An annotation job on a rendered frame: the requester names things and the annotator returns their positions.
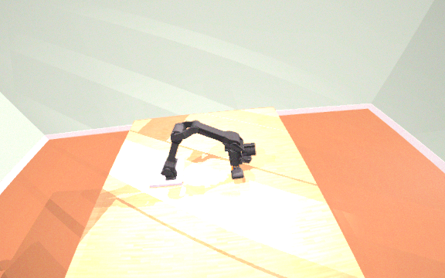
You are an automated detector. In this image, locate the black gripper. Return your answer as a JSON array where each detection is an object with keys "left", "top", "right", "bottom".
[{"left": 229, "top": 156, "right": 244, "bottom": 180}]

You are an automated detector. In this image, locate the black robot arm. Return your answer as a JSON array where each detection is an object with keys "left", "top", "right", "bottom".
[{"left": 161, "top": 120, "right": 256, "bottom": 181}]

